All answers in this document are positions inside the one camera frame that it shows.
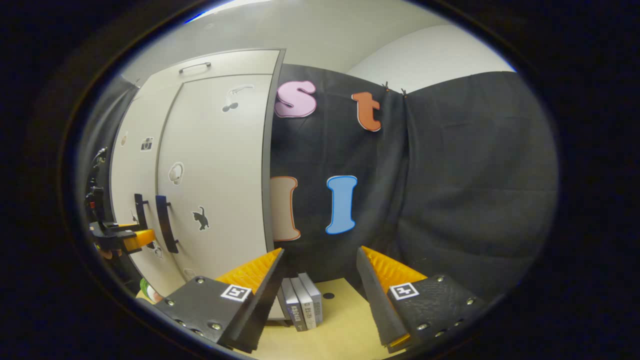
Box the black door handle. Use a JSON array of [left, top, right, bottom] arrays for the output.
[[155, 195, 180, 254], [134, 193, 150, 232]]

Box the white shoe cabinet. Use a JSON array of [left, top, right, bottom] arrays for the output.
[[107, 47, 287, 321]]

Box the white book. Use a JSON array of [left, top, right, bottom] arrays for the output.
[[290, 276, 317, 330]]

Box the light grey book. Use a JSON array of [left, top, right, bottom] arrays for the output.
[[298, 272, 324, 326]]

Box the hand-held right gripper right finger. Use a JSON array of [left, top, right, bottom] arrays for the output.
[[356, 245, 485, 353]]

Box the white shoe cabinet door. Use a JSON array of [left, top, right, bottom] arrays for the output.
[[155, 74, 286, 321], [109, 82, 186, 296]]

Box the green and white object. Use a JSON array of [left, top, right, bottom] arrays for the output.
[[139, 277, 163, 304]]

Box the white cabinet drawer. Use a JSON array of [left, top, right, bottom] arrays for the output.
[[132, 49, 282, 93]]

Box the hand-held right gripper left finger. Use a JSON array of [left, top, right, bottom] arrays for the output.
[[154, 247, 286, 353]]

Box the dark grey book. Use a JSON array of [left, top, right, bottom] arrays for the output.
[[280, 277, 307, 332]]

